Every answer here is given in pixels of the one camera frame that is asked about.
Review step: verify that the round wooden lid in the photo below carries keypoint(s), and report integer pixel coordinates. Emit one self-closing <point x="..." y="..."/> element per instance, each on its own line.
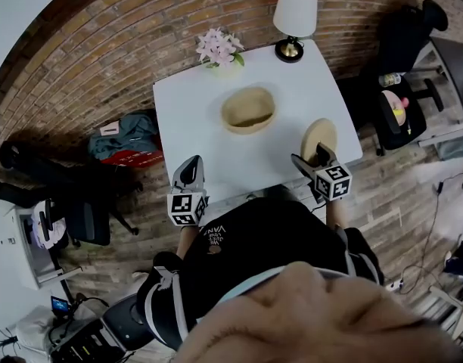
<point x="320" y="134"/>

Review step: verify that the black round device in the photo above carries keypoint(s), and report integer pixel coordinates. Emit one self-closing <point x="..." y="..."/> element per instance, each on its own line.
<point x="127" y="323"/>

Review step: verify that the white cabinet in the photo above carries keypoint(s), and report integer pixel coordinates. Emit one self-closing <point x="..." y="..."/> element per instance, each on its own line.
<point x="8" y="248"/>

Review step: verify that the person's face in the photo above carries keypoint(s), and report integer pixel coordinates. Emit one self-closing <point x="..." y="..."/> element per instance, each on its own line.
<point x="318" y="327"/>

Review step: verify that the red printed package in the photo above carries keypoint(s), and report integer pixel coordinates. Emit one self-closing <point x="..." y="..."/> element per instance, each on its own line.
<point x="137" y="159"/>

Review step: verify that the pink card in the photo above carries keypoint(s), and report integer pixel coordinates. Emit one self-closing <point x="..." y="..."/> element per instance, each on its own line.
<point x="109" y="129"/>

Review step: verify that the white shade table lamp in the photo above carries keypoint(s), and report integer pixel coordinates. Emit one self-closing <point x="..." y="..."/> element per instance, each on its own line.
<point x="296" y="8"/>

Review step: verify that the person's left forearm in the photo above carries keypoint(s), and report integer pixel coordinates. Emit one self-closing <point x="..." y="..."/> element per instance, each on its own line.
<point x="188" y="240"/>

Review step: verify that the person's right forearm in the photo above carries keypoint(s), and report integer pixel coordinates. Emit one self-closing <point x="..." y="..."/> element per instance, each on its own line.
<point x="335" y="214"/>

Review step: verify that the yellow toy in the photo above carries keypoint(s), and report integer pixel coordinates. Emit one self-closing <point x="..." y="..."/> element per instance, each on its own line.
<point x="398" y="111"/>

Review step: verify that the small red toy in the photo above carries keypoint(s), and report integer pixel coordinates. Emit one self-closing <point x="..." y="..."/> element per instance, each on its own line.
<point x="405" y="101"/>

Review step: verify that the pink flowers in white pot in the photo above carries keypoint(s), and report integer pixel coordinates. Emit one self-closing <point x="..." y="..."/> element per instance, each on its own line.
<point x="218" y="49"/>

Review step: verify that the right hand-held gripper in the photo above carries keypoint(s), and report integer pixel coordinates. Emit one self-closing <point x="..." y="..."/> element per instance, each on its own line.
<point x="331" y="183"/>

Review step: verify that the black case with yellow labels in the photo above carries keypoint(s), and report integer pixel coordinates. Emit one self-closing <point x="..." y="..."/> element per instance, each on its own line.
<point x="87" y="342"/>

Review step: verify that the pink plate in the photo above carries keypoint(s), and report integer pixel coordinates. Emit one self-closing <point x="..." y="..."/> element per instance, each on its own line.
<point x="388" y="100"/>

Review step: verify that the person's black shirt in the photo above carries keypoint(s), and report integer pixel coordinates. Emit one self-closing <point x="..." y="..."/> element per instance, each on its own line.
<point x="261" y="240"/>

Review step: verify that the light blue face mask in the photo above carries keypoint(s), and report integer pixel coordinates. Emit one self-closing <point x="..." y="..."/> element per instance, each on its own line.
<point x="235" y="297"/>

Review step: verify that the white power strip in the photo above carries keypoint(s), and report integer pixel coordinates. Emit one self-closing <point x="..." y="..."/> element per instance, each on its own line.
<point x="394" y="286"/>

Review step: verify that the grey desk with white frame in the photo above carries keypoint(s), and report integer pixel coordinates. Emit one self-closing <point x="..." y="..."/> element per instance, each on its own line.
<point x="456" y="74"/>

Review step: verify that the grey-green bag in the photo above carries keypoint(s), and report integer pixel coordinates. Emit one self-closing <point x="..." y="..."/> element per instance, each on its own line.
<point x="129" y="134"/>

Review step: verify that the round wooden bowl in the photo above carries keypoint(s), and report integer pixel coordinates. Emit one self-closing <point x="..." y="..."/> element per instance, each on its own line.
<point x="250" y="127"/>

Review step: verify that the clear bottle with label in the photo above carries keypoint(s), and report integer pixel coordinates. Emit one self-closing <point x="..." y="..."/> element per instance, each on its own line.
<point x="390" y="79"/>

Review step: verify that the small screen device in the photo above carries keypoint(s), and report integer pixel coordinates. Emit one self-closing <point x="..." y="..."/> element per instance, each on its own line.
<point x="60" y="304"/>

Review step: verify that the black office chair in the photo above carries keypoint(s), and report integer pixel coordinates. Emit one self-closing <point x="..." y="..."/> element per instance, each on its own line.
<point x="65" y="187"/>
<point x="401" y="40"/>

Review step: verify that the white and purple cloth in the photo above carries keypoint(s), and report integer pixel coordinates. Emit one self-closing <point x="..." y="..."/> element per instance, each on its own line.
<point x="51" y="229"/>

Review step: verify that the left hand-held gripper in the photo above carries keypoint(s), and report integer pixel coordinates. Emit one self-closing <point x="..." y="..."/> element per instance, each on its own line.
<point x="184" y="206"/>

